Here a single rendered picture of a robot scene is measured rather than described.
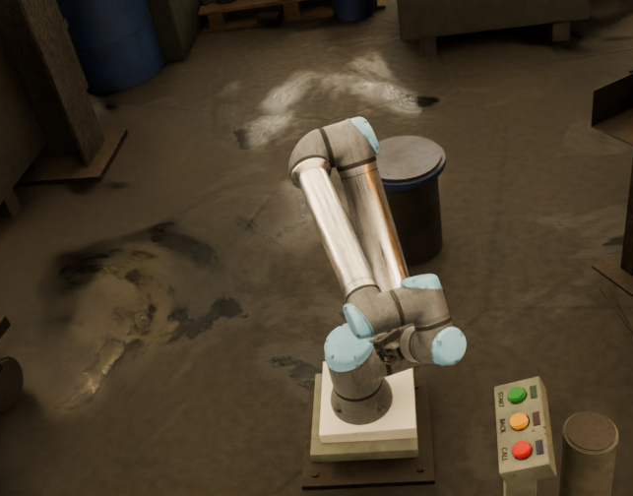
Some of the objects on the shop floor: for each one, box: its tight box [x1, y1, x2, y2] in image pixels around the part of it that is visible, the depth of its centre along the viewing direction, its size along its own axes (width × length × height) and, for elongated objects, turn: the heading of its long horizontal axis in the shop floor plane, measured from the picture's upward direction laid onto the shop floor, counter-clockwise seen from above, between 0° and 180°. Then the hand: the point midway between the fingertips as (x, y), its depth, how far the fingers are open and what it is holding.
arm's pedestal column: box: [301, 378, 435, 490], centre depth 250 cm, size 40×40×8 cm
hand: (379, 337), depth 218 cm, fingers open, 4 cm apart
